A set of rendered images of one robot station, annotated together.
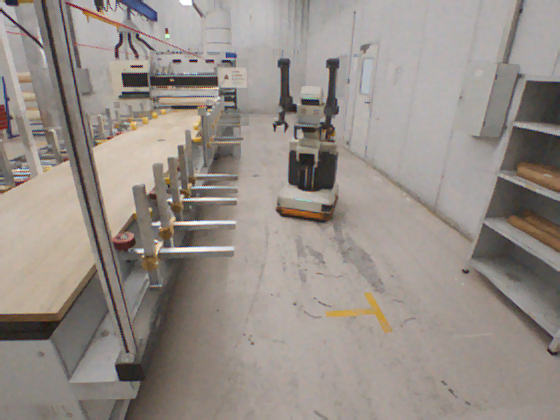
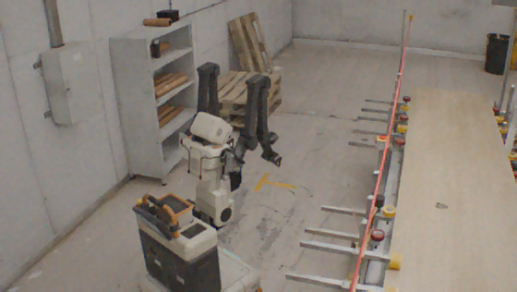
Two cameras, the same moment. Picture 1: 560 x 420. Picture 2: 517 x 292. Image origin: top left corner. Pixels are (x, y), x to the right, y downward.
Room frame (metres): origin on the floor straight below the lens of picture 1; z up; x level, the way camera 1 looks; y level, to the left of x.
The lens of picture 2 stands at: (5.23, 1.04, 2.41)
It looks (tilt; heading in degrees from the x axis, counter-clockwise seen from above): 26 degrees down; 206
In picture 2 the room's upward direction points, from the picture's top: 2 degrees counter-clockwise
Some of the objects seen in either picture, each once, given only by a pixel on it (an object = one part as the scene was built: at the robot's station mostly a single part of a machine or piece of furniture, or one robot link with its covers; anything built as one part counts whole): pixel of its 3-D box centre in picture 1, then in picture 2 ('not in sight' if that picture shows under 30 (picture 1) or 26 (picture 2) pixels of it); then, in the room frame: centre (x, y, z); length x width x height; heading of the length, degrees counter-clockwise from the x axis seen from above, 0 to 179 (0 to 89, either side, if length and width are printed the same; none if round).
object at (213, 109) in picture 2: (331, 86); (213, 95); (2.85, -0.47, 1.40); 0.11 x 0.06 x 0.43; 73
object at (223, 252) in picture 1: (178, 253); (386, 102); (1.00, 0.37, 0.83); 0.43 x 0.03 x 0.04; 96
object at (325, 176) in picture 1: (312, 159); (181, 246); (3.44, -0.43, 0.59); 0.55 x 0.34 x 0.83; 73
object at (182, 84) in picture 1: (196, 104); not in sight; (6.01, 1.52, 0.95); 1.65 x 0.70 x 1.90; 96
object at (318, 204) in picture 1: (308, 197); (198, 285); (3.35, -0.40, 0.16); 0.67 x 0.64 x 0.25; 163
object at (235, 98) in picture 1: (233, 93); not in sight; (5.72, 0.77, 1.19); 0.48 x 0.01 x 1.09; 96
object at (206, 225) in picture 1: (188, 226); (383, 112); (1.25, 0.40, 0.82); 0.43 x 0.03 x 0.04; 96
